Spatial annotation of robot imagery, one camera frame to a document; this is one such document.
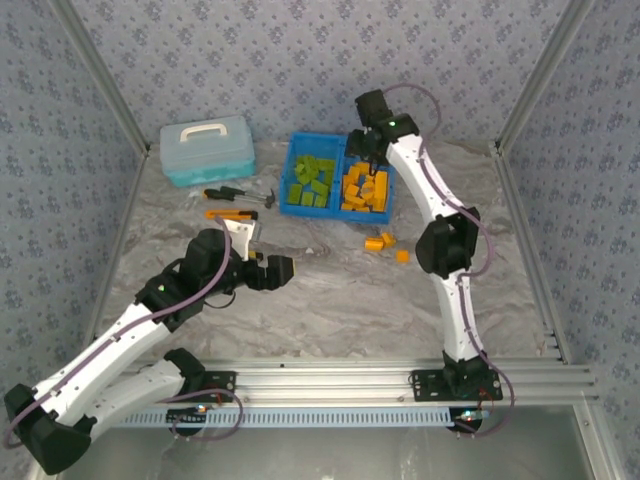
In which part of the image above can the aluminium frame post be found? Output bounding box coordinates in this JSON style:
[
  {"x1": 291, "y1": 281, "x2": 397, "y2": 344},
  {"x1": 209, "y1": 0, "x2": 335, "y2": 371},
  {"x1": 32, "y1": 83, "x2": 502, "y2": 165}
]
[
  {"x1": 49, "y1": 0, "x2": 152, "y2": 157},
  {"x1": 493, "y1": 0, "x2": 597, "y2": 151}
]

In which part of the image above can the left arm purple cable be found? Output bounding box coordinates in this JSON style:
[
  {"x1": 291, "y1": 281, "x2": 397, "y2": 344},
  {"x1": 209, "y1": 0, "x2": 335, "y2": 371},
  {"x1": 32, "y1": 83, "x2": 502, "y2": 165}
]
[{"x1": 2, "y1": 227, "x2": 245, "y2": 449}]

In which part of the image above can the aluminium side rail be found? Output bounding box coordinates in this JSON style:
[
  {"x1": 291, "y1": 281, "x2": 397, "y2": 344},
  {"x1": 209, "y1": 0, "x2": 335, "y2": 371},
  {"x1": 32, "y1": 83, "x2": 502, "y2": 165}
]
[{"x1": 77, "y1": 149, "x2": 151, "y2": 369}]

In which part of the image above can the orange black utility knife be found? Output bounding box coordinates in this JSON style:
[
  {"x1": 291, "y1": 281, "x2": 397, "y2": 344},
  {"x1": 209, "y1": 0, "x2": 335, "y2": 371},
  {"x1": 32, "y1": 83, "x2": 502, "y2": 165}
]
[{"x1": 205, "y1": 208, "x2": 260, "y2": 224}]

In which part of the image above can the light blue storage box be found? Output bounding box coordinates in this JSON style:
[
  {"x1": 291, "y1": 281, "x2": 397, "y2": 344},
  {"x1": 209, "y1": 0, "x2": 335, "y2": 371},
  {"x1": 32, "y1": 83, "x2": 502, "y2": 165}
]
[{"x1": 159, "y1": 115, "x2": 257, "y2": 189}]

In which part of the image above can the small hammer black orange handle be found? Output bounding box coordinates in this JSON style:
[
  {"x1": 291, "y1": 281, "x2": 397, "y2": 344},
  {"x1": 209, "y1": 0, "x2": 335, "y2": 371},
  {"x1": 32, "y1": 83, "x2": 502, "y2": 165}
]
[{"x1": 202, "y1": 185, "x2": 278, "y2": 209}]

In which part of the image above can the aluminium mounting rail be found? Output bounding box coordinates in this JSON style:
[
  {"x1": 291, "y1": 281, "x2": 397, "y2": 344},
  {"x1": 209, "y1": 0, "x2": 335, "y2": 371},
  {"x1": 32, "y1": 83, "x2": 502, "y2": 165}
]
[{"x1": 119, "y1": 356, "x2": 600, "y2": 407}]

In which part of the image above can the blue divided plastic bin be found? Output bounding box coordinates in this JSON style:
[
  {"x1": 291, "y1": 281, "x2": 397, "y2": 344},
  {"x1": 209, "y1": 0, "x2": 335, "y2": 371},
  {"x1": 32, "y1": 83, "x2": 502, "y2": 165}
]
[{"x1": 278, "y1": 131, "x2": 398, "y2": 225}]

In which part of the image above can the small LED circuit board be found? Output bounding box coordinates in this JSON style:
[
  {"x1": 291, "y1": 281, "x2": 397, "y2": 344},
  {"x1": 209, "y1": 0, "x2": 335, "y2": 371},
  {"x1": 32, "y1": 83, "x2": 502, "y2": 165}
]
[
  {"x1": 166, "y1": 405, "x2": 211, "y2": 433},
  {"x1": 448, "y1": 407, "x2": 489, "y2": 434}
]

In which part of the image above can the light blue slotted cable duct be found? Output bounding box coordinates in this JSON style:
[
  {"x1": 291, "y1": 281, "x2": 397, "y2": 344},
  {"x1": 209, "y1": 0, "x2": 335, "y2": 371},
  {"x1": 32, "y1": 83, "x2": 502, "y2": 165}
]
[{"x1": 112, "y1": 405, "x2": 459, "y2": 430}]

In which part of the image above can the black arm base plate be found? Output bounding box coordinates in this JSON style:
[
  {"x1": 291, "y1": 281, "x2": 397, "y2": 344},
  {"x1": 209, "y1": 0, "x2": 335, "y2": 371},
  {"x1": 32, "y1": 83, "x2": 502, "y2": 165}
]
[
  {"x1": 410, "y1": 369, "x2": 504, "y2": 403},
  {"x1": 146, "y1": 370, "x2": 238, "y2": 404}
]

